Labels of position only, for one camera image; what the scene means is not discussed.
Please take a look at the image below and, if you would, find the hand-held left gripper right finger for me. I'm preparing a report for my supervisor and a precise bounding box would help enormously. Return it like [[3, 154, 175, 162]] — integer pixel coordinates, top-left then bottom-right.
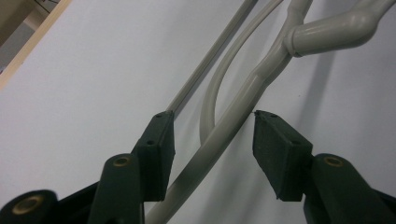
[[252, 109, 396, 224]]

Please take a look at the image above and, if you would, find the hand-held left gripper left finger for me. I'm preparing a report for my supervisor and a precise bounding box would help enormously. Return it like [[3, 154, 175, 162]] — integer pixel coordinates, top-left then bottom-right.
[[88, 109, 177, 224]]

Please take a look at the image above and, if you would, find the grey plastic clothes hanger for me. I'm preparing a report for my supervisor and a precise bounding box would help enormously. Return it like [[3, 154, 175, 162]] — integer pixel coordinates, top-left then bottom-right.
[[166, 0, 285, 146], [144, 0, 396, 224]]

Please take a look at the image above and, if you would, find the light wooden shelf unit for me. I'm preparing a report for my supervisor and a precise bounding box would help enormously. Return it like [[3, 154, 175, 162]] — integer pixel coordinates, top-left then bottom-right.
[[0, 0, 61, 48]]

